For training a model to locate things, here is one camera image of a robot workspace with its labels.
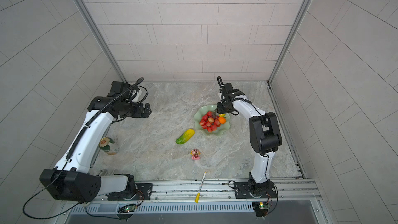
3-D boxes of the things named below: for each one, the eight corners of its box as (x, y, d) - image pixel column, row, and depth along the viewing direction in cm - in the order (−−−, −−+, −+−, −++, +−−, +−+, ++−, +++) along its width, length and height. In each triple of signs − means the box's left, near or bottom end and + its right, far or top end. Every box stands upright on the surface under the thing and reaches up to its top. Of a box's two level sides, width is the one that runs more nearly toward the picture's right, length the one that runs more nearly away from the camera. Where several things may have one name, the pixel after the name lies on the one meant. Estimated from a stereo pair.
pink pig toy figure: (190, 160, 82) (189, 158, 80) (190, 151, 86) (190, 148, 83) (200, 160, 83) (200, 158, 80) (200, 151, 86) (200, 148, 83)
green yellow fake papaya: (176, 142, 88) (175, 140, 86) (190, 129, 94) (190, 126, 91) (181, 148, 87) (180, 145, 84) (195, 134, 92) (195, 131, 89)
